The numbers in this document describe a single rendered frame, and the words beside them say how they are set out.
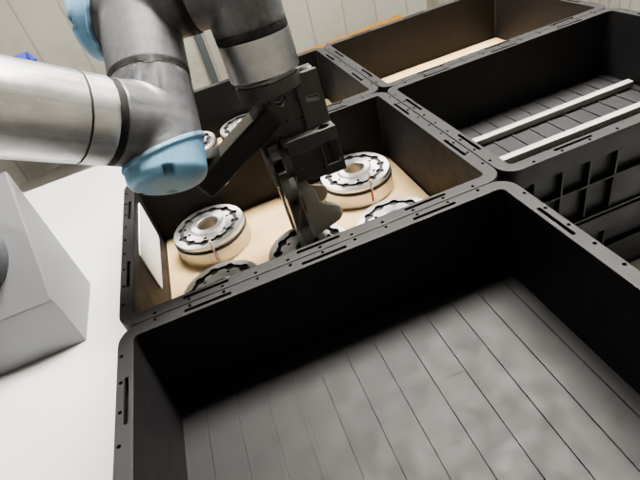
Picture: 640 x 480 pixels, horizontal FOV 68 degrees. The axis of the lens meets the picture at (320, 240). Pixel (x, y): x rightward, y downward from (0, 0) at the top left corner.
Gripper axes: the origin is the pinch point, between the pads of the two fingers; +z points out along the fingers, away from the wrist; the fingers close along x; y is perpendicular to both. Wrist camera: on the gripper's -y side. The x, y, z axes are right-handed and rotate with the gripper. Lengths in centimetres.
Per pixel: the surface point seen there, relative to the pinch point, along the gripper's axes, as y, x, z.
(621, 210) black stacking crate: 36.0, -12.2, 5.2
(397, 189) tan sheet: 15.8, 6.1, 1.5
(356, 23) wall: 101, 267, 20
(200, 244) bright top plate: -12.5, 6.1, -1.5
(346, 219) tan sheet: 6.9, 3.8, 1.8
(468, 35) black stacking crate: 52, 46, -5
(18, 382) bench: -48, 14, 14
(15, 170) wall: -129, 260, 34
